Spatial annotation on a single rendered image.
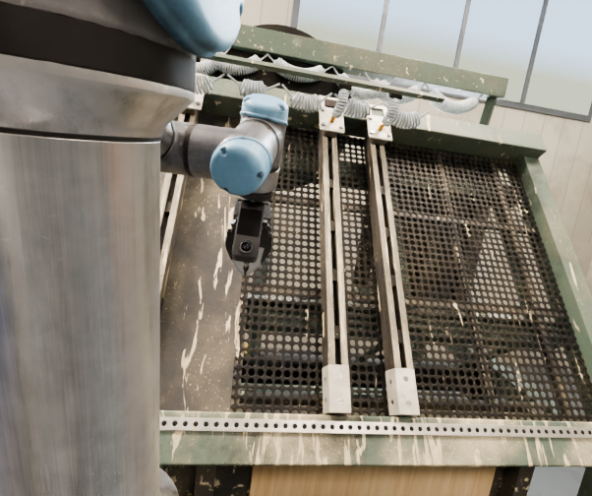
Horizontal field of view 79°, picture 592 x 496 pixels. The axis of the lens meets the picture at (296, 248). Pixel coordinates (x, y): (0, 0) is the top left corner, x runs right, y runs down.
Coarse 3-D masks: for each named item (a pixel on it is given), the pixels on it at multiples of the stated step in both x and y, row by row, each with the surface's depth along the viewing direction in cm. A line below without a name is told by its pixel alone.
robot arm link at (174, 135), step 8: (168, 128) 46; (176, 128) 49; (184, 128) 50; (192, 128) 50; (160, 136) 44; (168, 136) 46; (176, 136) 49; (184, 136) 49; (160, 144) 45; (168, 144) 47; (176, 144) 49; (184, 144) 49; (160, 152) 47; (168, 152) 48; (176, 152) 49; (184, 152) 49; (160, 160) 49; (168, 160) 50; (176, 160) 50; (184, 160) 50; (160, 168) 51; (168, 168) 51; (176, 168) 51; (184, 168) 51
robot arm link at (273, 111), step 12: (252, 96) 56; (264, 96) 57; (252, 108) 54; (264, 108) 54; (276, 108) 55; (240, 120) 58; (264, 120) 54; (276, 120) 55; (276, 132) 55; (276, 156) 60; (276, 168) 62
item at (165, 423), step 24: (288, 432) 94; (312, 432) 95; (336, 432) 96; (360, 432) 97; (384, 432) 98; (408, 432) 100; (432, 432) 101; (456, 432) 102; (480, 432) 103; (504, 432) 105; (528, 432) 106; (552, 432) 107; (576, 432) 109
